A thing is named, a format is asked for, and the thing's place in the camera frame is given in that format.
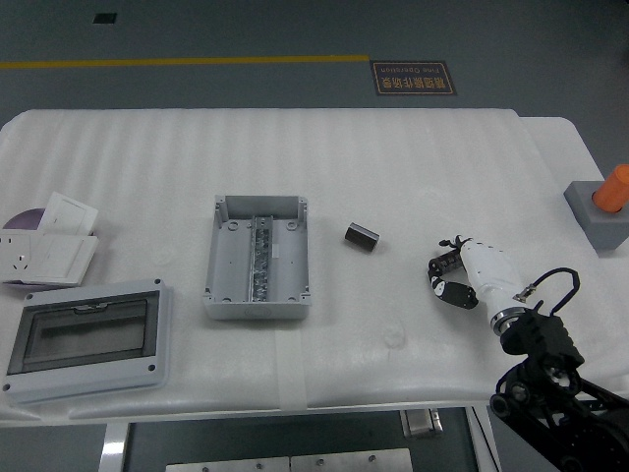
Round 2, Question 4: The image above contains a white wall socket panel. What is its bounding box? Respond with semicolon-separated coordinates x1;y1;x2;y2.
0;231;38;281

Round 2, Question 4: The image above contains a grey metal plate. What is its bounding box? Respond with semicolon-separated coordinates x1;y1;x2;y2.
165;456;291;472
289;448;414;472

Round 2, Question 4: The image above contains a metal mounting rail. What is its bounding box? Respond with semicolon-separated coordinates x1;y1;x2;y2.
244;213;275;302

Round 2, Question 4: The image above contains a metal table bracket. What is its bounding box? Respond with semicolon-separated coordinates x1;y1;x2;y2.
400;409;445;439

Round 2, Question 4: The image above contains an orange cylinder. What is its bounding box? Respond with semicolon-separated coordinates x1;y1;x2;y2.
592;164;629;213

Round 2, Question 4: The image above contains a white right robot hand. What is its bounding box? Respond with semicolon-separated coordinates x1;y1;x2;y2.
425;234;530;319

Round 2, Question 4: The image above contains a black cylindrical battery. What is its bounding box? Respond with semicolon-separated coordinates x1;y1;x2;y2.
343;222;383;256

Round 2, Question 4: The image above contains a purple disc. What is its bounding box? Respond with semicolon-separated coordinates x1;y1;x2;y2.
1;207;49;291

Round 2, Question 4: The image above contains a grey lid with clear window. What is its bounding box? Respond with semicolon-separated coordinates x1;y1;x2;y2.
0;278;174;405

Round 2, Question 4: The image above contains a white table leg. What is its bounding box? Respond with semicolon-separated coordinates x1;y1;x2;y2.
97;422;130;472
466;406;502;472

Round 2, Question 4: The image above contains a grey open junction box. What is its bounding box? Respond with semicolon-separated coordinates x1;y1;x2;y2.
202;194;315;322

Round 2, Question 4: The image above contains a white foam mat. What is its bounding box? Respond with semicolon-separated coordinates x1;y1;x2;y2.
0;107;621;423

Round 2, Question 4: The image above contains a white switch panel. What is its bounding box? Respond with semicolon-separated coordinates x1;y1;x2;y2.
2;233;100;288
37;191;99;236

